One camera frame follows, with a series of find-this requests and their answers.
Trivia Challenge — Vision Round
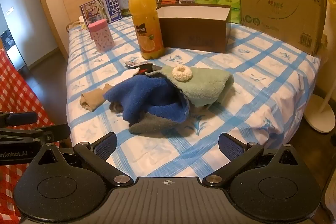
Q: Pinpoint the red checked cloth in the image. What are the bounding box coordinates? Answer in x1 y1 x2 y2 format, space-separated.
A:
0 48 69 219

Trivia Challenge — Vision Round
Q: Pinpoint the white cloth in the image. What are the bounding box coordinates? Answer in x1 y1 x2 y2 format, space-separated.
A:
123 68 141 78

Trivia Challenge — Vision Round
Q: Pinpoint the white fan stand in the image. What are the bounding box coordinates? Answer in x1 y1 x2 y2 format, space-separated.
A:
304 51 336 133

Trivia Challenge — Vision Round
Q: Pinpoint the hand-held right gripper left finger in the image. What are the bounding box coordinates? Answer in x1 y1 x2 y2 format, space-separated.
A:
31 132 134 187

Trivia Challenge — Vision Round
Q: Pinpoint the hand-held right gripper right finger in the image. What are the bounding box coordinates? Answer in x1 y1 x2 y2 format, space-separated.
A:
202 132 305 187

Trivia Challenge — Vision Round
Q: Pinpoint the pink lidded cup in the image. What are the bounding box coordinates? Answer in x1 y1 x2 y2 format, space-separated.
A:
87 18 115 52

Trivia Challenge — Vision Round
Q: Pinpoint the dark brown cloth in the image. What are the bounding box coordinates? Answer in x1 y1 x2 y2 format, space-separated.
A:
109 101 124 112

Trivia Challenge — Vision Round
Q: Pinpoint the blue checked bedsheet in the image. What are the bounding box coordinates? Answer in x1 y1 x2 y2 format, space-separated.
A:
66 15 321 180

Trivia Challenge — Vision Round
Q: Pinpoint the small printed packet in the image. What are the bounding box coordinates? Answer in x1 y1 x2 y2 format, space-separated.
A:
125 60 147 67

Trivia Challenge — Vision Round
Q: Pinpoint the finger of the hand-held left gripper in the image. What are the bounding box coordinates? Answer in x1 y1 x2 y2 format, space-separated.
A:
0 112 38 127
0 123 71 146

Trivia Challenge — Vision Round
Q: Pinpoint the landscape print milk box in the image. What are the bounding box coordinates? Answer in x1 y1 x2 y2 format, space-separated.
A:
117 0 133 17

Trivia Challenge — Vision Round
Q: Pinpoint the brown cardboard box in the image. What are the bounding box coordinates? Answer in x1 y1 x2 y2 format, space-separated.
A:
156 3 232 54

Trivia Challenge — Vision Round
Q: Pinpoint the beige stocking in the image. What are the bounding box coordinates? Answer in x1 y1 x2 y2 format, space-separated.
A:
80 84 116 112

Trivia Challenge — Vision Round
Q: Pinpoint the green towel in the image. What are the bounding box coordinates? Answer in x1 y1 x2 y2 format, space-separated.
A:
146 66 235 107

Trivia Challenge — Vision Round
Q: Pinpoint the tall grey cabinet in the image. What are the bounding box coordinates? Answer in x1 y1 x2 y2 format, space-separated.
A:
0 0 28 69

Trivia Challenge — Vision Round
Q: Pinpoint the blue milk carton box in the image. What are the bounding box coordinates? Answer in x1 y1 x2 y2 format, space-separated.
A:
80 0 122 26

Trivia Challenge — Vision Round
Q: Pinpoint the large flattened cardboard box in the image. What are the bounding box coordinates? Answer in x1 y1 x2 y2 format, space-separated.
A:
236 0 331 56

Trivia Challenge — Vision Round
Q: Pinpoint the cream scrunchie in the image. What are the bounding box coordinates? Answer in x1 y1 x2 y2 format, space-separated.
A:
172 65 193 81

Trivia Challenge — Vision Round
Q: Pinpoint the orange juice bottle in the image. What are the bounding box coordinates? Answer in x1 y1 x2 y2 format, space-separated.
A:
129 0 166 60

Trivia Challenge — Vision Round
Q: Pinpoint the grey towel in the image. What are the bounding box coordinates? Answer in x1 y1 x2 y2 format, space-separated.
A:
128 112 181 135

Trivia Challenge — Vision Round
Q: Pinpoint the blue towel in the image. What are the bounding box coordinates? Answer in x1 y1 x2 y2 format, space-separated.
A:
103 74 190 127

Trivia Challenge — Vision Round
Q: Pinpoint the black red sock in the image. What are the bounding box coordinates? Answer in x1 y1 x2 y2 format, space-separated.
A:
139 63 162 76

